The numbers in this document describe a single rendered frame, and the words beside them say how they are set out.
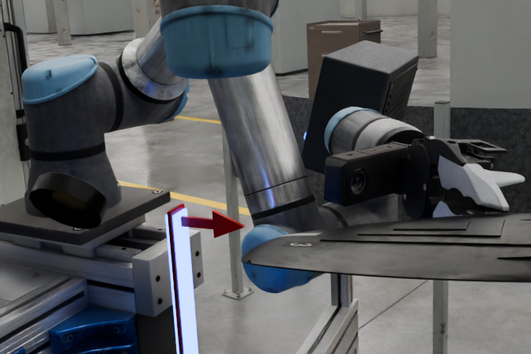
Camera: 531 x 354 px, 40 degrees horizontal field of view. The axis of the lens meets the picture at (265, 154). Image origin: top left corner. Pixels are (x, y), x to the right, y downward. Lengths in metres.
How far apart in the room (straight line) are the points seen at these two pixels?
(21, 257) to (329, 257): 0.80
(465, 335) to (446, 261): 2.48
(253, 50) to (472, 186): 0.23
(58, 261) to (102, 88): 0.28
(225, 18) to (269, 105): 0.32
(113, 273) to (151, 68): 0.32
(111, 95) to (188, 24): 0.68
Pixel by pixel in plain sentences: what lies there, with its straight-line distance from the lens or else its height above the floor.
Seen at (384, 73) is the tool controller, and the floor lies 1.23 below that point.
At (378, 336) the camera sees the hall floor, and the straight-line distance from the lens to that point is 2.94.
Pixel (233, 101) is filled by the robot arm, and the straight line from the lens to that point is 0.79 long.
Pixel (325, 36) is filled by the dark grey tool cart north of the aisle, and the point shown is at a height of 0.77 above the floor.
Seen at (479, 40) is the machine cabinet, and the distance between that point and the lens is 7.08.
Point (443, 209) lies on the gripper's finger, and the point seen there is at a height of 1.17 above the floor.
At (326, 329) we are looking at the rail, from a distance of 1.14.
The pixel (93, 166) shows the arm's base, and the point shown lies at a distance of 1.15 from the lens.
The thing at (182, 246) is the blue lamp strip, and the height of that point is 1.16.
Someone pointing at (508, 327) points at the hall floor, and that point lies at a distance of 3.06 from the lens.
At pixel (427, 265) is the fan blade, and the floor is 1.19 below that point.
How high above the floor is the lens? 1.38
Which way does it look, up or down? 14 degrees down
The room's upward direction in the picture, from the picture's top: 3 degrees counter-clockwise
